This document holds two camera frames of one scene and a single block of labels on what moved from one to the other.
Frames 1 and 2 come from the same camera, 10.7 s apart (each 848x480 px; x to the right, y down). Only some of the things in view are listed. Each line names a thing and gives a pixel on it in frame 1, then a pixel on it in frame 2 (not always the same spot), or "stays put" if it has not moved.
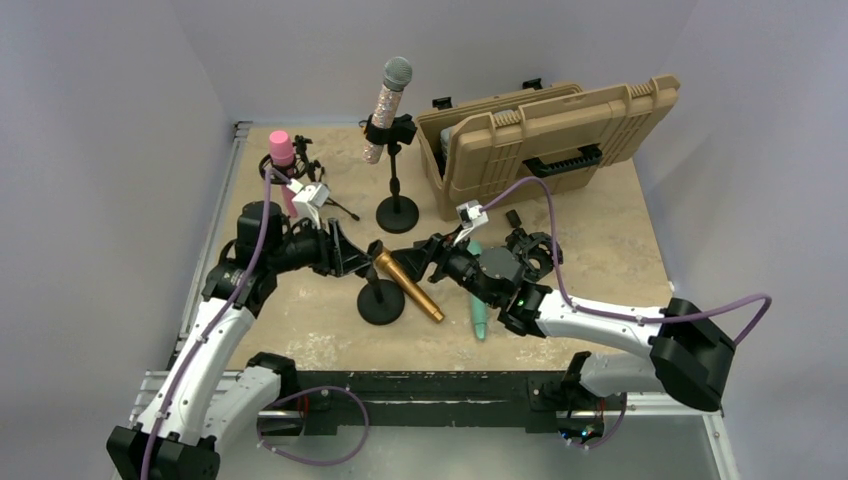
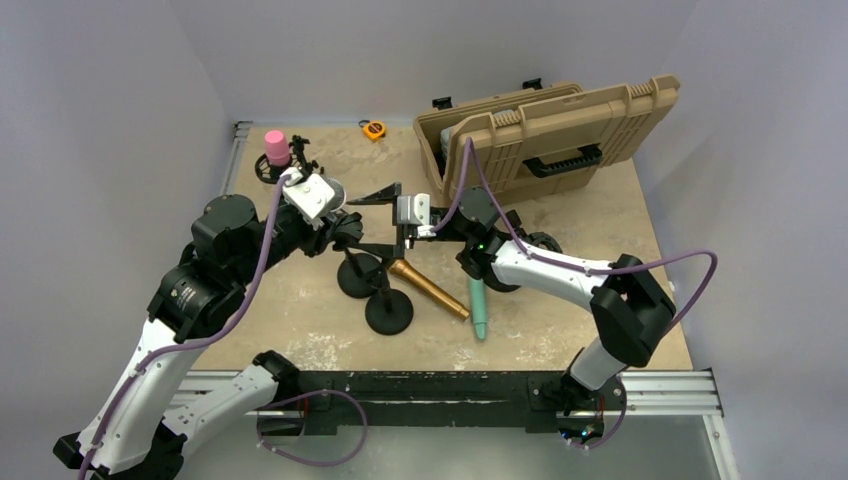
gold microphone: (389, 263) → (403, 270)
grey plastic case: (445, 137) stays put
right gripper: (415, 260) → (391, 195)
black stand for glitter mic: (396, 214) → (353, 272)
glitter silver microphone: (397, 77) → (338, 200)
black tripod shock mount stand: (273, 173) stays put
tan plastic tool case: (538, 140) stays put
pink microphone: (283, 159) stays put
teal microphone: (478, 308) stays put
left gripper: (335, 254) → (316, 240)
